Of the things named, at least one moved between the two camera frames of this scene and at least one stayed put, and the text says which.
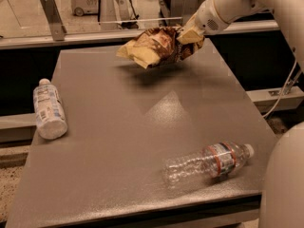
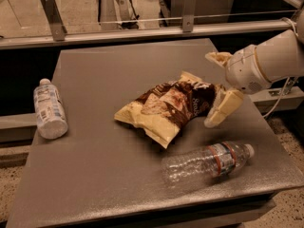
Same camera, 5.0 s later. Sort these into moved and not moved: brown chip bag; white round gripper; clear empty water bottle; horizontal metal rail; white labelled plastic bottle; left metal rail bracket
Moved: brown chip bag; white round gripper
Not moved: left metal rail bracket; clear empty water bottle; horizontal metal rail; white labelled plastic bottle
